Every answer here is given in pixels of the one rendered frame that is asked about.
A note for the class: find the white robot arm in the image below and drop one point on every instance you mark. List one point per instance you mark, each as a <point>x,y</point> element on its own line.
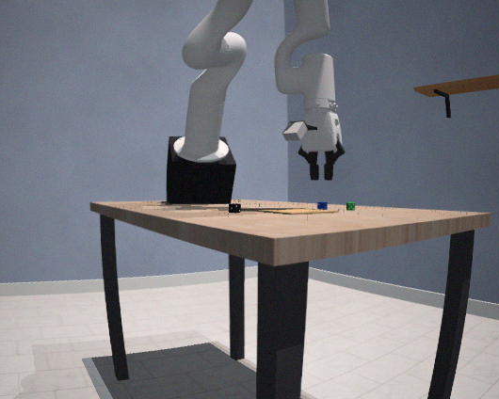
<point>221,54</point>

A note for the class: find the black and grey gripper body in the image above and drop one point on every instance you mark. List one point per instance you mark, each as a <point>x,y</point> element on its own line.
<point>325,137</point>

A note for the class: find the black die with white pips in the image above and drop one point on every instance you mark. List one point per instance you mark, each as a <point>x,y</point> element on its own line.
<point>234,208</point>

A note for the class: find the tan flat mat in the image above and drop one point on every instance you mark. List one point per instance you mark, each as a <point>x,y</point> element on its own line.
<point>297,211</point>

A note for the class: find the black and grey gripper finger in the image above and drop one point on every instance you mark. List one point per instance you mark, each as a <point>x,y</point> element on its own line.
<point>331,157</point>
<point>312,160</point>

